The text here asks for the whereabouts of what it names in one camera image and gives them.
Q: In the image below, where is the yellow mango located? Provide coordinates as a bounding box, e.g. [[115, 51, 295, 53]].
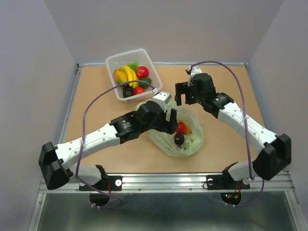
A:
[[114, 69, 128, 84]]

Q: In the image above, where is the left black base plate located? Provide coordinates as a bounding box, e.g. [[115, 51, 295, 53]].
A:
[[93, 175, 123, 192]]

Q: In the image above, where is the green avocado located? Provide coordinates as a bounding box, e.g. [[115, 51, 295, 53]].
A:
[[138, 77, 152, 89]]

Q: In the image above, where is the red strawberry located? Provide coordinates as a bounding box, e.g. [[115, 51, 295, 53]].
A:
[[133, 86, 145, 95]]

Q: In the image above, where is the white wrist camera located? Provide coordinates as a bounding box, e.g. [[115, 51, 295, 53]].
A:
[[186, 66, 203, 86], [152, 88, 172, 112]]

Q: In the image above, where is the dark purple mangosteen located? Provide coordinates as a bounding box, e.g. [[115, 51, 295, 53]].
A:
[[174, 133, 185, 148]]

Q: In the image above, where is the aluminium mounting rail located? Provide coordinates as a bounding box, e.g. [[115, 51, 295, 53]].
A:
[[38, 172, 295, 194]]

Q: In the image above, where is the red-orange peach fruit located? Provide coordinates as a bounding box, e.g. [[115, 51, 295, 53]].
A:
[[176, 121, 191, 135]]

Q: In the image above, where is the white perforated plastic basket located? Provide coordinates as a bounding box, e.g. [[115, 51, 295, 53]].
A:
[[105, 49, 163, 103]]

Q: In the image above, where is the red apple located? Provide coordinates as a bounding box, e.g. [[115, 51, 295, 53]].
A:
[[135, 66, 149, 79]]

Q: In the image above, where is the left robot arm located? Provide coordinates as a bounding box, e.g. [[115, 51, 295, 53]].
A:
[[38, 101, 178, 190]]

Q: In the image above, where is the green grape bunch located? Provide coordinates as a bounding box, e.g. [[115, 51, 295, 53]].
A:
[[128, 62, 139, 72]]

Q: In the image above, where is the light green plastic bag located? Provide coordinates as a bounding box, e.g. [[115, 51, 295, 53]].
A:
[[147, 100, 205, 158]]

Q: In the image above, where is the yellow banana bunch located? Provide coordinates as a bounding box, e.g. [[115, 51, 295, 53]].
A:
[[121, 65, 138, 89]]

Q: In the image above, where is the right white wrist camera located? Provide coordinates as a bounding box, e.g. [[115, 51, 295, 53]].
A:
[[186, 66, 203, 86]]

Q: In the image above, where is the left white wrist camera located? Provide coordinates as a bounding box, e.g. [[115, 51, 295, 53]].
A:
[[152, 88, 172, 112]]

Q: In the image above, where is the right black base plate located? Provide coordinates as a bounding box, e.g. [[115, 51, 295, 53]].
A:
[[203, 175, 250, 190]]

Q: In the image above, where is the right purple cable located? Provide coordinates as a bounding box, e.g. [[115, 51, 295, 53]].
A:
[[187, 60, 265, 208]]

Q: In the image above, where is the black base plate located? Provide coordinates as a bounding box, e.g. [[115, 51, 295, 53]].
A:
[[93, 175, 123, 192], [203, 175, 250, 190]]

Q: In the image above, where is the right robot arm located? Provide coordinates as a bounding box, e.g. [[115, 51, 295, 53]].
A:
[[175, 73, 292, 188]]

